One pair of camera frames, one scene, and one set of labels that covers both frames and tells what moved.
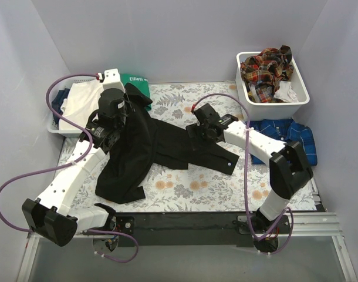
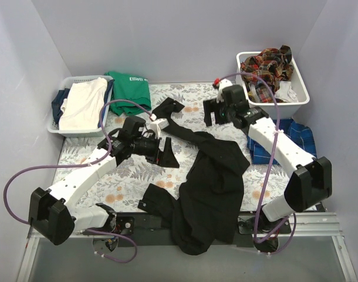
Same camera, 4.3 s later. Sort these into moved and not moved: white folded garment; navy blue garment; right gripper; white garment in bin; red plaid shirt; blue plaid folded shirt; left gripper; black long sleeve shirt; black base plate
Moved: left gripper; right gripper; black long sleeve shirt
Not moved: white folded garment; navy blue garment; blue plaid folded shirt; red plaid shirt; black base plate; white garment in bin
